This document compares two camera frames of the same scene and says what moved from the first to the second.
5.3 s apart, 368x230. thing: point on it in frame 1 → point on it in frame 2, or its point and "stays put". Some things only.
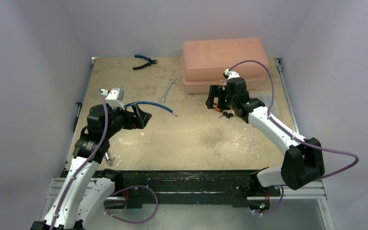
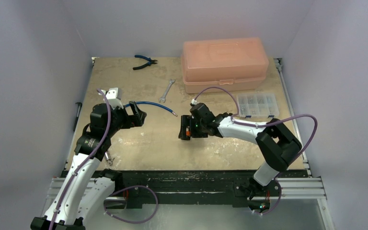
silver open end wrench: (163, 97) stays put
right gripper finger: (215, 91) → (185, 132)
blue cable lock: (149, 102) stays put
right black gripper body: (217, 97) → (189, 127)
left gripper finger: (136, 122) stays put
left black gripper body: (120, 119) stays put
